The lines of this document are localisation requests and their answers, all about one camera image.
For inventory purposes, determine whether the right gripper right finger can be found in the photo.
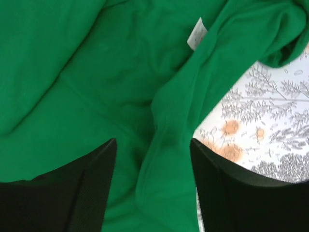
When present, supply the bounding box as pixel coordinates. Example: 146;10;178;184
190;139;309;232

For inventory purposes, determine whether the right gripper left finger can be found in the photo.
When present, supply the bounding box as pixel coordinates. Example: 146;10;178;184
0;139;117;232

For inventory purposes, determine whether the green t-shirt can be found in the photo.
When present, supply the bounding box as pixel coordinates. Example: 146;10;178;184
0;0;309;232

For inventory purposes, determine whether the floral patterned table mat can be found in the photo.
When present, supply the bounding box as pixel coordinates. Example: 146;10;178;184
193;49;309;232

